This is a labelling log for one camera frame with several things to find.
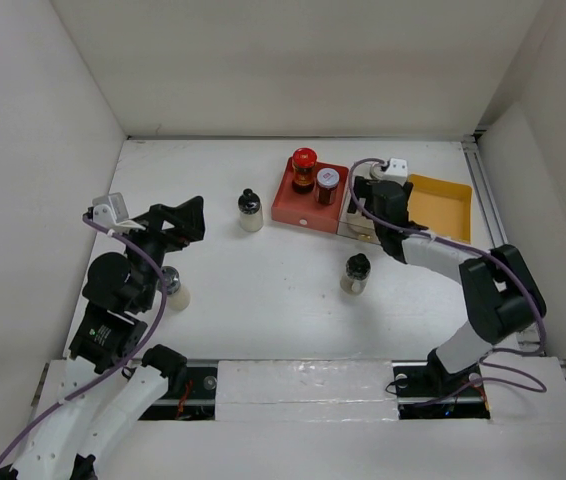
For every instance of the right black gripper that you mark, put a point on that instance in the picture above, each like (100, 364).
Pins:
(364, 187)

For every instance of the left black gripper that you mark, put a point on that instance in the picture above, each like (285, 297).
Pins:
(188, 218)

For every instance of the black-capped glass bottle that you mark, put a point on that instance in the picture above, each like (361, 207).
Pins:
(250, 211)

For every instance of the silver-lid brown spice jar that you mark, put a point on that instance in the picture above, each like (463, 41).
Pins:
(327, 182)

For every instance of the black-capped spice bottle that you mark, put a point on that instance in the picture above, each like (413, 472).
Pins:
(356, 273)

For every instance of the small white bottle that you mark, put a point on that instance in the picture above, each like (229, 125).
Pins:
(179, 297)

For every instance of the red-capped sauce bottle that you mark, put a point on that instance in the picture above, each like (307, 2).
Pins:
(303, 163)

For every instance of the wide clear glass jar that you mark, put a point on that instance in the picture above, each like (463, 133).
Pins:
(378, 172)

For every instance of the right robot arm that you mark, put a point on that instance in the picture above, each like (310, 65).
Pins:
(500, 295)

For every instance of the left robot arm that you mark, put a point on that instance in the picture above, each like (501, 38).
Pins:
(111, 376)

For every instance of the clear plastic tray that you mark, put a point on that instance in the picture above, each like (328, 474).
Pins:
(352, 223)

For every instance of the yellow tray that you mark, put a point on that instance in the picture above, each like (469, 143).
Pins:
(443, 206)

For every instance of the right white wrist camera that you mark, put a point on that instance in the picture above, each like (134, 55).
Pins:
(396, 170)

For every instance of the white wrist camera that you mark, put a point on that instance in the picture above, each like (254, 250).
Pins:
(396, 170)
(110, 213)

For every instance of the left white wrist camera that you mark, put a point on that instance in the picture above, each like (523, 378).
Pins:
(110, 213)

